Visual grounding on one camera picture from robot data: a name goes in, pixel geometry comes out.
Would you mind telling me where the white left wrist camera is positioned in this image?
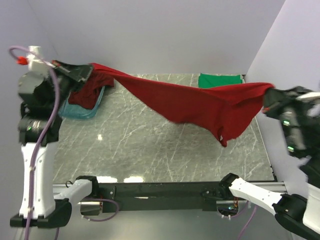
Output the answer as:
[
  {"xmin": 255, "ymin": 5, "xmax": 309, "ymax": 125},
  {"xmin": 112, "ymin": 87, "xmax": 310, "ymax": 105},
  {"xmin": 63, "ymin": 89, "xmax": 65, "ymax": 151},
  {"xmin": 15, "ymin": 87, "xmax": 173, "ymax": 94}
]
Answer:
[{"xmin": 14, "ymin": 45, "xmax": 53, "ymax": 72}]

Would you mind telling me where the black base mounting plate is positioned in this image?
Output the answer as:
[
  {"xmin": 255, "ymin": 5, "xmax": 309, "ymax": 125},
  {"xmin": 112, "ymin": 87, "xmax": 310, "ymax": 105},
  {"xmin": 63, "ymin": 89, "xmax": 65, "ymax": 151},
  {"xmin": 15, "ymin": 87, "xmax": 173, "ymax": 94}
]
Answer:
[{"xmin": 83, "ymin": 181, "xmax": 234, "ymax": 212}]

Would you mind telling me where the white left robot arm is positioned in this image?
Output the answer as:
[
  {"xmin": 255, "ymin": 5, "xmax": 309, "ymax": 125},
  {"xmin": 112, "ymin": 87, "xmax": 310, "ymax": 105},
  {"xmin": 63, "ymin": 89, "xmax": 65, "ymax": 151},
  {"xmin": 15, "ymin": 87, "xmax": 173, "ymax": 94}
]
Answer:
[{"xmin": 10, "ymin": 58, "xmax": 100, "ymax": 229}]

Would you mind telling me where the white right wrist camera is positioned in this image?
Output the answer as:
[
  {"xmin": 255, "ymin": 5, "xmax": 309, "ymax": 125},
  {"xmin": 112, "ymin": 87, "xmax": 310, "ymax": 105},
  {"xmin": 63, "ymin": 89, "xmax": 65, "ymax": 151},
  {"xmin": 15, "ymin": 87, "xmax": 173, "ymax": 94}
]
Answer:
[{"xmin": 295, "ymin": 86, "xmax": 320, "ymax": 103}]

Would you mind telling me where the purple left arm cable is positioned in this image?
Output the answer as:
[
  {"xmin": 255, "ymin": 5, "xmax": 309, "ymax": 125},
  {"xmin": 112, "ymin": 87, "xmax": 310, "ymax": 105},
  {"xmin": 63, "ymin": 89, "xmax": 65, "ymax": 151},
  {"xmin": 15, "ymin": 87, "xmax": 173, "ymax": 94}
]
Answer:
[{"xmin": 8, "ymin": 45, "xmax": 121, "ymax": 240}]

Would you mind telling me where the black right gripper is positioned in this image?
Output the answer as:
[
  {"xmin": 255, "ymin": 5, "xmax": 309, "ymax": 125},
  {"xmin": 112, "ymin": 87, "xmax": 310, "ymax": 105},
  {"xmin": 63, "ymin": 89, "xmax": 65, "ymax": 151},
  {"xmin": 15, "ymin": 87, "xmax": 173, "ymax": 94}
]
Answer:
[{"xmin": 260, "ymin": 82, "xmax": 318, "ymax": 153}]

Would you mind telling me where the dark red t shirt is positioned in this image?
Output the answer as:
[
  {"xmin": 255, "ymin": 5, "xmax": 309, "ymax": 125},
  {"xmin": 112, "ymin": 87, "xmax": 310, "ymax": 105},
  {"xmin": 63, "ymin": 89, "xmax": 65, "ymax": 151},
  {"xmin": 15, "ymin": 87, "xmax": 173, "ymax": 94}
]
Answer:
[{"xmin": 68, "ymin": 71, "xmax": 114, "ymax": 110}]

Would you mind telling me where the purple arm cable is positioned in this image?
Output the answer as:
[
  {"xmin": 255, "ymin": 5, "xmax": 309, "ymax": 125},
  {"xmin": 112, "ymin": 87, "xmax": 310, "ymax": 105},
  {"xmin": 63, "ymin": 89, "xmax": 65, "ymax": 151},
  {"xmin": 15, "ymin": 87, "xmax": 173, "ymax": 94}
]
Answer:
[
  {"xmin": 217, "ymin": 199, "xmax": 258, "ymax": 240},
  {"xmin": 8, "ymin": 45, "xmax": 121, "ymax": 240}
]

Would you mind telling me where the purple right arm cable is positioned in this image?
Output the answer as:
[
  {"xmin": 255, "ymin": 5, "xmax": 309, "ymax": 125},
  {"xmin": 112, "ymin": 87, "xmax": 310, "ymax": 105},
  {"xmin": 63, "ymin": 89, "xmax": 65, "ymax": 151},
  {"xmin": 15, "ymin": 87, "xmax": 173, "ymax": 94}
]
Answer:
[{"xmin": 217, "ymin": 199, "xmax": 258, "ymax": 240}]

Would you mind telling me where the green folded t shirt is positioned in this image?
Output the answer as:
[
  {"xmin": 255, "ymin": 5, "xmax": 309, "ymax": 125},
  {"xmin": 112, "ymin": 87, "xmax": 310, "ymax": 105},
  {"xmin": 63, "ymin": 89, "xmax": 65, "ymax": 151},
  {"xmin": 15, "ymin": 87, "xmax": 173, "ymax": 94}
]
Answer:
[{"xmin": 198, "ymin": 73, "xmax": 243, "ymax": 89}]

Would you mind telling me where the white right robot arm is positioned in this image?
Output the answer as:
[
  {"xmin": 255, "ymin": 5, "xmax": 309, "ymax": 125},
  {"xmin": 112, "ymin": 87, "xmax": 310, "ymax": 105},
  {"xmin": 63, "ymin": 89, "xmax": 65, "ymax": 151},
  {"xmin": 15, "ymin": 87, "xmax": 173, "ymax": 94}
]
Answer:
[{"xmin": 219, "ymin": 86, "xmax": 320, "ymax": 240}]

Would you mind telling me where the bright red t shirt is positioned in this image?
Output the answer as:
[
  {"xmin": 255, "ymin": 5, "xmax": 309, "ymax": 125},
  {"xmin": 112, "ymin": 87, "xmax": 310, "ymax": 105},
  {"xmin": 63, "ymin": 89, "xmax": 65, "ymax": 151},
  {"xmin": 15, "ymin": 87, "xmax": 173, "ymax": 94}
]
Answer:
[{"xmin": 93, "ymin": 63, "xmax": 274, "ymax": 147}]

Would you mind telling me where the blue transparent plastic bin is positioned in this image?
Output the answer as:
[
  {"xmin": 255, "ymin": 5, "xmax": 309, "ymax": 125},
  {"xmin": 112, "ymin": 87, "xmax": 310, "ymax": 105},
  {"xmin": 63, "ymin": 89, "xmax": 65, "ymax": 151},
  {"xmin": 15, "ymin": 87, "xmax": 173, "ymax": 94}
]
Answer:
[{"xmin": 58, "ymin": 87, "xmax": 105, "ymax": 120}]

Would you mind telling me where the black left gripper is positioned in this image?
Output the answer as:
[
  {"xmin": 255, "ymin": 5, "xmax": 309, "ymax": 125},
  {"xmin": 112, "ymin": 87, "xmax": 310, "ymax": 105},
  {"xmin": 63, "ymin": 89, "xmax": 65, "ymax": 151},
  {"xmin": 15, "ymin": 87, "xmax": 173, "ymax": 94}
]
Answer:
[{"xmin": 45, "ymin": 59, "xmax": 93, "ymax": 113}]

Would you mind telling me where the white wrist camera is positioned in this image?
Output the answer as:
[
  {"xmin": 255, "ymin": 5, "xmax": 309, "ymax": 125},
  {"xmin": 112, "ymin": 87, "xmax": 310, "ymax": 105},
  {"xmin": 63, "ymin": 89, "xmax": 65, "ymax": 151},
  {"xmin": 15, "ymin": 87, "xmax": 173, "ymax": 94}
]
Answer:
[
  {"xmin": 14, "ymin": 45, "xmax": 53, "ymax": 72},
  {"xmin": 295, "ymin": 86, "xmax": 320, "ymax": 103}
]

